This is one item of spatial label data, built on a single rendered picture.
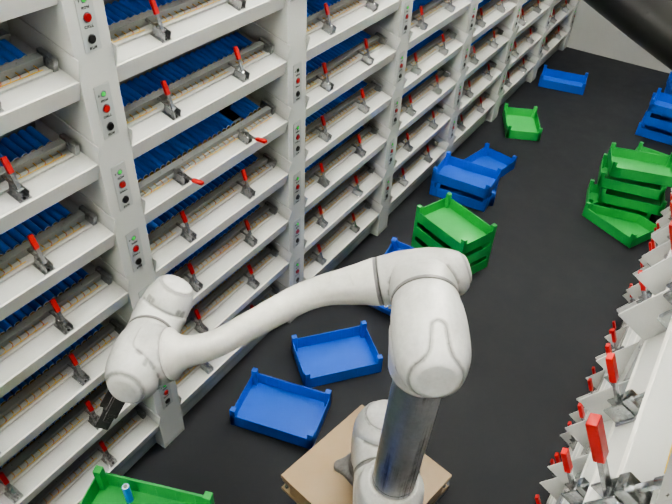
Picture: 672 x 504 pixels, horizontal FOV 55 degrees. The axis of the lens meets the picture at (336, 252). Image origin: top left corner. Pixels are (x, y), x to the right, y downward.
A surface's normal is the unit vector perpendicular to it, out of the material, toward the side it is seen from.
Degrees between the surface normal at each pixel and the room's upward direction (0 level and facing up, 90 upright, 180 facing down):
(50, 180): 16
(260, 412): 0
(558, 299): 0
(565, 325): 0
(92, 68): 90
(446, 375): 84
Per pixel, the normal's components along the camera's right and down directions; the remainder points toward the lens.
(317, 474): 0.05, -0.77
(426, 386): 0.01, 0.55
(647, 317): -0.55, 0.52
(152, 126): 0.27, -0.63
